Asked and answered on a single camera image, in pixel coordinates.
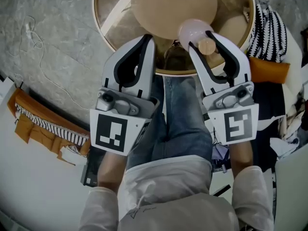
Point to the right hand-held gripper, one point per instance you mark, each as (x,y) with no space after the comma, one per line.
(238,126)

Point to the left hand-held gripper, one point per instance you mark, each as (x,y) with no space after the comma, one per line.
(110,129)

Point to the person's right forearm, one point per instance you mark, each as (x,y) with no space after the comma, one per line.
(240,160)

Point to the person's left forearm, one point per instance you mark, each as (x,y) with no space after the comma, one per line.
(111,172)

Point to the orange cushion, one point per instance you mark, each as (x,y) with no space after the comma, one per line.
(269,70)

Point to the black cushion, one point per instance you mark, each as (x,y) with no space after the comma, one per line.
(269,97)

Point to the black white zigzag blanket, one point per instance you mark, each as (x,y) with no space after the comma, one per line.
(267,32)

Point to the person's blue jeans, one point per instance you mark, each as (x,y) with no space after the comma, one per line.
(178,119)

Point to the white beanbag chair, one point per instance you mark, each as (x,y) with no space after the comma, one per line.
(292,49)

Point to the black white striped throw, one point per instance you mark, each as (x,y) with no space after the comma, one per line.
(53,127)

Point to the white cloth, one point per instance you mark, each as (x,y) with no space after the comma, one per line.
(284,148)

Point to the white paper bundle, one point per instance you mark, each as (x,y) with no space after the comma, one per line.
(72,155)

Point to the black flat case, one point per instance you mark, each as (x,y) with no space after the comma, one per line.
(92,170)

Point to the white power strip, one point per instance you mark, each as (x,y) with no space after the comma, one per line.
(28,27)

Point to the orange sofa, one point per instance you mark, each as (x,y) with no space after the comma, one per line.
(31,129)

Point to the person's white t-shirt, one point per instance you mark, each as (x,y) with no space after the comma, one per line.
(173,201)

